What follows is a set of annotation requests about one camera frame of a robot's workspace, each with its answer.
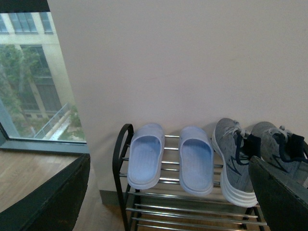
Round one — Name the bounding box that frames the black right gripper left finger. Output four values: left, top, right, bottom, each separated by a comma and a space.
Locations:
0, 154, 90, 231

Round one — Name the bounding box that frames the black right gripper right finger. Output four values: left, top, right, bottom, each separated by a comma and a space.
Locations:
249, 156, 308, 231

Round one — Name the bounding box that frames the grey knit sneaker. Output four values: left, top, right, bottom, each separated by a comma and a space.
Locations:
251, 122, 308, 188
211, 118, 261, 207

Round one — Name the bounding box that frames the light blue slide slipper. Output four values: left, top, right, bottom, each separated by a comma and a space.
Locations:
127, 123, 165, 190
179, 126, 214, 197

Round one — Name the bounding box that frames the black metal shoe rack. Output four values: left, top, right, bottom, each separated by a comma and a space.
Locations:
112, 124, 269, 231

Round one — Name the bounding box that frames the window frame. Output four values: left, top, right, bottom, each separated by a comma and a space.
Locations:
0, 0, 88, 154

